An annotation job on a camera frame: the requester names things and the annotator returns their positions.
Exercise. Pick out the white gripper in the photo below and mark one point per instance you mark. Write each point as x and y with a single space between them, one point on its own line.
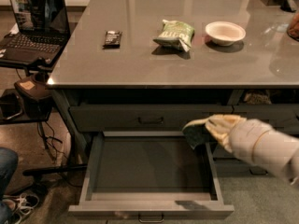
245 139

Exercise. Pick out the green yellow sponge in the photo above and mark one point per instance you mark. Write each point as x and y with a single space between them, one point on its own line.
196 133

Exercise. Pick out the right grey middle drawer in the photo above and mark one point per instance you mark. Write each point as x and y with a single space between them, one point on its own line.
220 153

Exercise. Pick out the right grey bottom drawer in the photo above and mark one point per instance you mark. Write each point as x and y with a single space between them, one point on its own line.
238 168

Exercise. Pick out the right grey top drawer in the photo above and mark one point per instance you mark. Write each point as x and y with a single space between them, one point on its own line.
283 117

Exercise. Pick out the open grey middle drawer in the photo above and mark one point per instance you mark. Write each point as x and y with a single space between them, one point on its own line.
151 179

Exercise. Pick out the white paper bowl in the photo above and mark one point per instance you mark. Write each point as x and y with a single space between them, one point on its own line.
224 33

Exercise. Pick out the grey kitchen island cabinet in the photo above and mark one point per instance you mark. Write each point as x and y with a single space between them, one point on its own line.
261 69

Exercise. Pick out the green chip bag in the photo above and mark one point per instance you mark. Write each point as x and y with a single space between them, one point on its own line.
175 34

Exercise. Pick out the brown object right edge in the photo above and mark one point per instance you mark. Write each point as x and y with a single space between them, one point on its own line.
293 29

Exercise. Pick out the black snack bar wrapper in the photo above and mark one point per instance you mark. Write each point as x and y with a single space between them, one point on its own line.
112 39

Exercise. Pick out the black box with sticky note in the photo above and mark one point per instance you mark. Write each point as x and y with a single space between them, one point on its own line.
36 97

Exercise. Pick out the black laptop stand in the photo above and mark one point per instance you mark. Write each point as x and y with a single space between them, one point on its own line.
13 112

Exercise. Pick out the black laptop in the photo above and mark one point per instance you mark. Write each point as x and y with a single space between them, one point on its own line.
43 33

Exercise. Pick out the white sneaker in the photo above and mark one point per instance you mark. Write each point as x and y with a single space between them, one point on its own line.
20 207

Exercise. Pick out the blue jeans leg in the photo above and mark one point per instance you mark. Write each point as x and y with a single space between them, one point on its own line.
8 165

